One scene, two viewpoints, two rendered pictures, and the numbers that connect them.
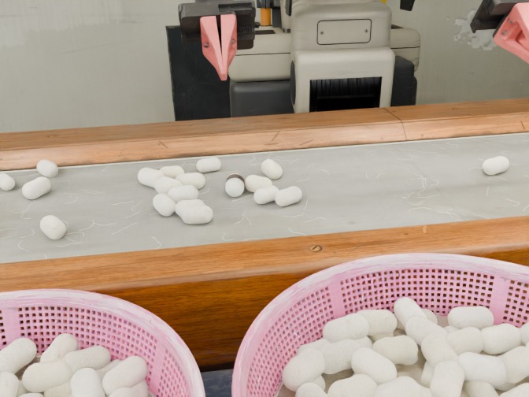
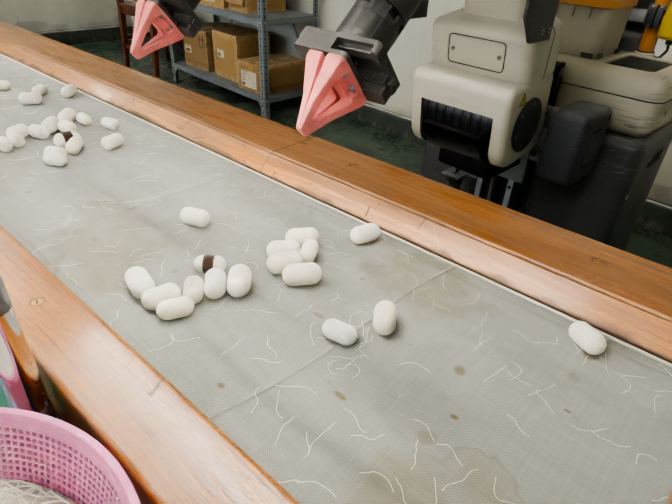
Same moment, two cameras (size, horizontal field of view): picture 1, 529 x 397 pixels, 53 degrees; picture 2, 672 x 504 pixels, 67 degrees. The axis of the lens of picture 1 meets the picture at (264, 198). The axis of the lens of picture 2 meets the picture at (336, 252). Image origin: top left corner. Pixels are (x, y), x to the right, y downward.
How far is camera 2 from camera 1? 0.83 m
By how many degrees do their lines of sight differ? 42
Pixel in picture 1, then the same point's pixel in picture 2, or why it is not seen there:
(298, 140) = (196, 133)
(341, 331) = not seen: outside the picture
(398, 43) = (626, 90)
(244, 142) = (168, 119)
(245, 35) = (184, 24)
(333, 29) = (464, 46)
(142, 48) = not seen: hidden behind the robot
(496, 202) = (108, 236)
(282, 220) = (22, 170)
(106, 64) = not seen: hidden behind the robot
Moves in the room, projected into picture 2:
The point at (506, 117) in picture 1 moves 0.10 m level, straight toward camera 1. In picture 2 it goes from (359, 194) to (277, 202)
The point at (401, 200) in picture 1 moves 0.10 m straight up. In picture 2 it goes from (89, 199) to (69, 117)
